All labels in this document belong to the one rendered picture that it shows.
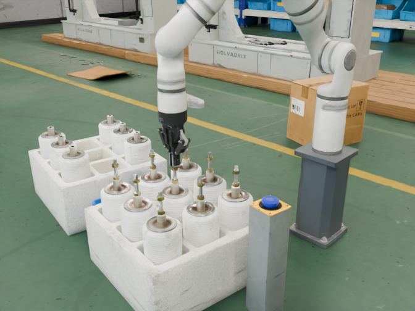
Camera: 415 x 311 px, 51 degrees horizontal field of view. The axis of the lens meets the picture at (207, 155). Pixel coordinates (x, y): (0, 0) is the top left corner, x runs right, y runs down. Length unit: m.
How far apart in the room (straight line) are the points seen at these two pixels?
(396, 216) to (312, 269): 0.48
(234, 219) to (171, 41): 0.49
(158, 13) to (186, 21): 3.25
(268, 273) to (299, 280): 0.25
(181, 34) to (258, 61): 2.34
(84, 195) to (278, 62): 2.09
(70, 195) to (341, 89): 0.90
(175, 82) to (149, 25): 3.26
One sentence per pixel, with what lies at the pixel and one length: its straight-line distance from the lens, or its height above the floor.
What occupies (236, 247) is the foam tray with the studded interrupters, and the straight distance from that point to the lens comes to 1.18.
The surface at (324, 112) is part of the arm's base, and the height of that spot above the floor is 0.43.
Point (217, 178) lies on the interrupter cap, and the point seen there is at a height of 0.25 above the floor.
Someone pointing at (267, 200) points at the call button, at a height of 0.33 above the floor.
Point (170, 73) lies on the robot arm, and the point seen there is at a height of 0.59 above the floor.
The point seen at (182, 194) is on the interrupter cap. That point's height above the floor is 0.25.
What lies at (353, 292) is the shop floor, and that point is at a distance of 1.33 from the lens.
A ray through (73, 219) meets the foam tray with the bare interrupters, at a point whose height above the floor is 0.06.
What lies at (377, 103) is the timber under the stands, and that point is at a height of 0.06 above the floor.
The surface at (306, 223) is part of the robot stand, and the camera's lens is 1.48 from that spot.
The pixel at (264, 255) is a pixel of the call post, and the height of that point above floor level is 0.20.
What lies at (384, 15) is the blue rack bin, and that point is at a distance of 5.77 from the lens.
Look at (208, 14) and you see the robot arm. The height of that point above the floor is 0.73.
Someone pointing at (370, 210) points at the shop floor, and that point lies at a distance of 1.73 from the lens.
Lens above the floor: 0.82
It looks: 23 degrees down
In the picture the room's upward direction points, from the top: straight up
